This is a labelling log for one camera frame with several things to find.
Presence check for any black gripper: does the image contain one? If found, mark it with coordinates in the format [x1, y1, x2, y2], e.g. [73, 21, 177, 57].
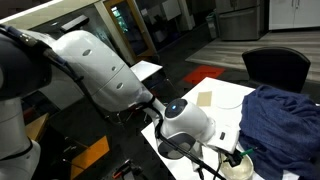
[221, 149, 246, 168]

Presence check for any white bowl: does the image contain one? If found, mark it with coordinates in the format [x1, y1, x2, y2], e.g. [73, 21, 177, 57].
[218, 152, 255, 180]

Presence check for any blue cloth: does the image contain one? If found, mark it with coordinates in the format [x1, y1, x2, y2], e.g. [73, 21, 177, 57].
[238, 84, 320, 180]

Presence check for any red floor mat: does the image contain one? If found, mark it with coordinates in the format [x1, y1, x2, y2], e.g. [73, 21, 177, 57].
[182, 64, 226, 85]

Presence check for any black chair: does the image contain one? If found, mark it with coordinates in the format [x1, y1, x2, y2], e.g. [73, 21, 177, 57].
[241, 46, 312, 94]

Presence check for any black and red tool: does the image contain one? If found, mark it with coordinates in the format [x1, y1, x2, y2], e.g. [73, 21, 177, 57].
[111, 159, 144, 180]

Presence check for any small white table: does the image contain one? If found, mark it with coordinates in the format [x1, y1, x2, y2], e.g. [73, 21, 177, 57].
[129, 59, 164, 83]

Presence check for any stainless steel appliance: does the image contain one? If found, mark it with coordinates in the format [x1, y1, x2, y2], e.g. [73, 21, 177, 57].
[214, 0, 264, 42]

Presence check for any grey trash bin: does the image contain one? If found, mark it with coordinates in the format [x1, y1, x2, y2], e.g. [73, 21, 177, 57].
[205, 12, 219, 39]

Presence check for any white cabinet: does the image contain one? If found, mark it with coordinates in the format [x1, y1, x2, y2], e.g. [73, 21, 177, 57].
[268, 0, 320, 31]

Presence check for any wooden door frame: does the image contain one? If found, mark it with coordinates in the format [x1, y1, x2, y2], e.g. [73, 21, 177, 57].
[103, 0, 158, 63]

